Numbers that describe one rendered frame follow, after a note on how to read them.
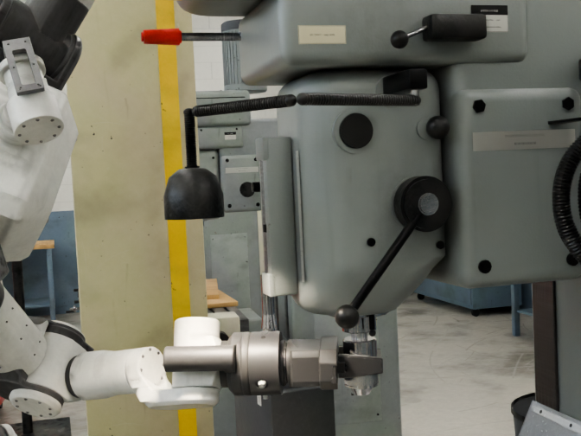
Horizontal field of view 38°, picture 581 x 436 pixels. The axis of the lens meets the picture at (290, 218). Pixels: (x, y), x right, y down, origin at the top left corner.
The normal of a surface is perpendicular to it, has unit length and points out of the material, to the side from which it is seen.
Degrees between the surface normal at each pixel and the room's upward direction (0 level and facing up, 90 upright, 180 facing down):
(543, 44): 90
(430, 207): 90
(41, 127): 148
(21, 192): 58
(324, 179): 90
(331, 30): 90
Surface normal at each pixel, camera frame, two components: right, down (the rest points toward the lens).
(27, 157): 0.48, -0.52
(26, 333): 0.97, 0.02
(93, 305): 0.28, 0.04
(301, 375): -0.07, 0.06
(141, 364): 0.87, -0.17
